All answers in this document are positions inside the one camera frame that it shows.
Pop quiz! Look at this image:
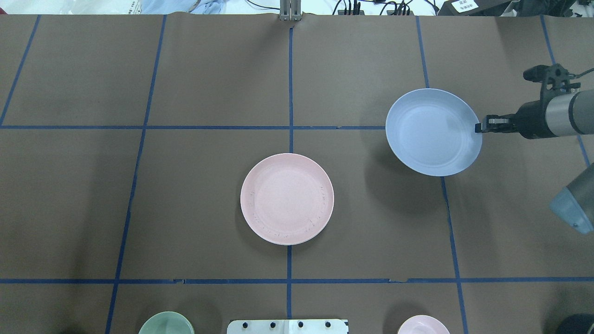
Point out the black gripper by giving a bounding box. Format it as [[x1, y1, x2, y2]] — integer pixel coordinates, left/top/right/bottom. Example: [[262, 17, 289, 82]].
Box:
[[474, 101, 554, 139]]

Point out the blue plate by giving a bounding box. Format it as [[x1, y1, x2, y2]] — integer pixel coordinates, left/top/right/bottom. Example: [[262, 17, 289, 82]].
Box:
[[385, 88, 483, 177]]

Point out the pink plate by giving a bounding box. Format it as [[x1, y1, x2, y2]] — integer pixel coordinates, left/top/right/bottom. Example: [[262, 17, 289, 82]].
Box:
[[240, 154, 335, 246]]

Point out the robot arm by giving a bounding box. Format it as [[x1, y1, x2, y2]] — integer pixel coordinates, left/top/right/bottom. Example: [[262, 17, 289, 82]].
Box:
[[474, 90, 594, 235]]

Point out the black box with label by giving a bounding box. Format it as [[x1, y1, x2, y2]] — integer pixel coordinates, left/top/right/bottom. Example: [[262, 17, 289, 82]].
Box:
[[437, 0, 517, 17]]

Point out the dark object bottom right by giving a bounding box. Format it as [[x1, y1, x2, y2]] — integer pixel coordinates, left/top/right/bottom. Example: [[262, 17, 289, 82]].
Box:
[[555, 314, 594, 334]]

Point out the small pink bowl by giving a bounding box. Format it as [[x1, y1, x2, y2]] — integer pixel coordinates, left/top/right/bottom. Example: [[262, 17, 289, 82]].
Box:
[[397, 315, 450, 334]]

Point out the light blue cloth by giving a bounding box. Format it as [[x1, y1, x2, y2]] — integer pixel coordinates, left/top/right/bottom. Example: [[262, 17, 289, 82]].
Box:
[[141, 0, 226, 15]]

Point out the green bowl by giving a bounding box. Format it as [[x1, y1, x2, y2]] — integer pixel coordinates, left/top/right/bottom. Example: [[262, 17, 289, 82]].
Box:
[[138, 311, 195, 334]]

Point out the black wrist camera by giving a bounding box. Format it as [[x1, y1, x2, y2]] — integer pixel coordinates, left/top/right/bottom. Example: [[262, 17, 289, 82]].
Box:
[[523, 64, 581, 101]]

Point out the black cables bundle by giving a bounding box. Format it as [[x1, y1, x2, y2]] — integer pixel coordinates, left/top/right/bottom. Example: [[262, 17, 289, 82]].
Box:
[[245, 0, 439, 17]]

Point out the grey metal camera post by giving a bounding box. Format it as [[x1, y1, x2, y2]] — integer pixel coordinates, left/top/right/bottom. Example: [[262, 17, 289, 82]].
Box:
[[279, 0, 303, 21]]

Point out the white metal base plate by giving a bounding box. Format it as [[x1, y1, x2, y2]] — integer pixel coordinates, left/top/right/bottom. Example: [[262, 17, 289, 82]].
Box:
[[226, 319, 349, 334]]

